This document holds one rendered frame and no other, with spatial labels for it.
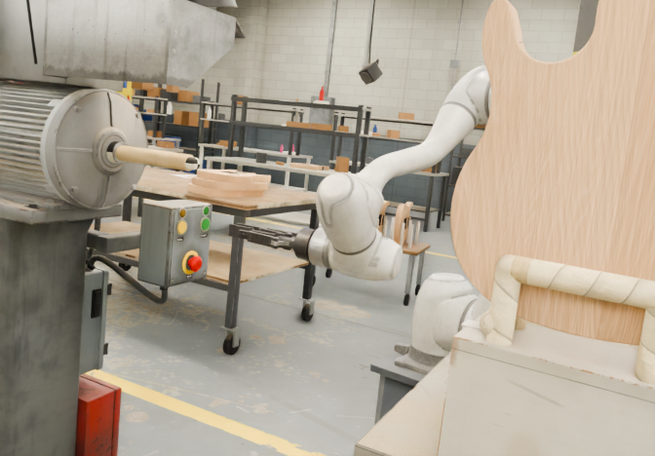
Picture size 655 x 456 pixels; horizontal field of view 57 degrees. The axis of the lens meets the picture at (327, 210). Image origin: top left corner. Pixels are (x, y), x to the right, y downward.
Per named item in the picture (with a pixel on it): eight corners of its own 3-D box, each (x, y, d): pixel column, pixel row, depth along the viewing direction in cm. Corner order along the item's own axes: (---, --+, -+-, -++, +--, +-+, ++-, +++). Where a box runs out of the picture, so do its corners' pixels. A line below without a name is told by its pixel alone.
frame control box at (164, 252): (78, 295, 154) (83, 194, 151) (139, 281, 173) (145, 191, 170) (150, 317, 143) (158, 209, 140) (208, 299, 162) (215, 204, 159)
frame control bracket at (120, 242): (95, 251, 144) (96, 235, 143) (151, 242, 160) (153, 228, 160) (106, 254, 142) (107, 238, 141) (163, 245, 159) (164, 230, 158)
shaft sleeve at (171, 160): (115, 160, 124) (116, 144, 124) (127, 160, 127) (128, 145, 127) (183, 171, 116) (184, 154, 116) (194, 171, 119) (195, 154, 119)
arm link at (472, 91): (432, 96, 157) (479, 98, 148) (464, 54, 164) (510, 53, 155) (446, 134, 165) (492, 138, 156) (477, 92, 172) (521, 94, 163)
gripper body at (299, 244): (304, 264, 139) (270, 256, 143) (322, 258, 146) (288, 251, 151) (308, 232, 138) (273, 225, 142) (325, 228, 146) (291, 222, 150)
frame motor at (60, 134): (-66, 189, 135) (-64, 71, 132) (40, 186, 159) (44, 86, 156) (58, 218, 117) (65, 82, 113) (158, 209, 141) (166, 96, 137)
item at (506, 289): (482, 341, 75) (493, 266, 74) (488, 334, 78) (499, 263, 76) (509, 347, 73) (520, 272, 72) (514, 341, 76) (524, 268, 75)
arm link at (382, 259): (351, 245, 146) (337, 210, 137) (411, 256, 139) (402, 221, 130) (333, 282, 141) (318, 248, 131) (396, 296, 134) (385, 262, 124)
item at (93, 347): (34, 363, 158) (44, 155, 151) (68, 353, 167) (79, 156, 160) (74, 380, 151) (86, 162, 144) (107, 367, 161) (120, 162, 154)
